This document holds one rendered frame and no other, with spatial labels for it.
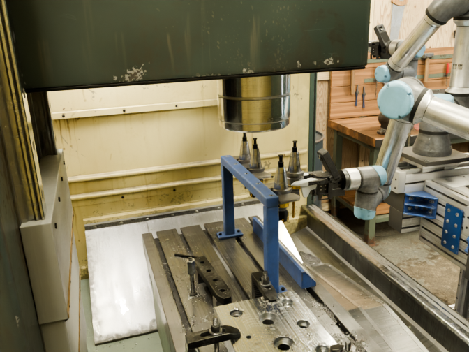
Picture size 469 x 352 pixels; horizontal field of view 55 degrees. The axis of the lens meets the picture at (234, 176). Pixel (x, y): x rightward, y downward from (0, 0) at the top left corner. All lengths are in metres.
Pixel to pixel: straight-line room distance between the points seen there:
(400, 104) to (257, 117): 0.66
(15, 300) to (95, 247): 1.36
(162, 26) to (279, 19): 0.22
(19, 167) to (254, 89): 0.46
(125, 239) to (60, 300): 1.25
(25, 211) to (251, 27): 0.49
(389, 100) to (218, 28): 0.79
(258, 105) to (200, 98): 1.10
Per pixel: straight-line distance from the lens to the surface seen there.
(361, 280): 1.99
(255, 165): 1.54
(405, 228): 2.02
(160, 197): 2.10
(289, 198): 1.31
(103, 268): 1.97
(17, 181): 0.76
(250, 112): 0.93
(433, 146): 1.98
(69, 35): 0.81
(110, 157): 2.02
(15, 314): 0.72
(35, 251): 0.78
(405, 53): 2.06
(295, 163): 1.49
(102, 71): 0.82
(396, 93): 1.50
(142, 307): 1.85
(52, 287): 0.81
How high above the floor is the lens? 1.70
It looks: 19 degrees down
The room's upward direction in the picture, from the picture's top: 2 degrees counter-clockwise
